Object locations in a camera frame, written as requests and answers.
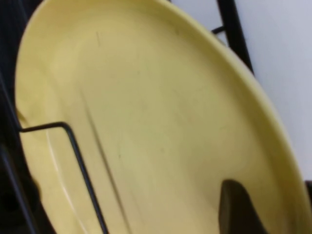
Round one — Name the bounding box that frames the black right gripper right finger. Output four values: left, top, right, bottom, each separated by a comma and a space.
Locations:
304, 179, 312, 199

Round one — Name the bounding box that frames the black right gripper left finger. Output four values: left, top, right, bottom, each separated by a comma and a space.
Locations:
217, 179, 272, 234

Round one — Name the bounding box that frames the yellow round plate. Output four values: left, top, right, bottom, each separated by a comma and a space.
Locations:
14, 0, 312, 234

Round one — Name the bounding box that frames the black wire dish rack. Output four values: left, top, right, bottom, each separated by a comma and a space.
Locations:
0, 0, 255, 234

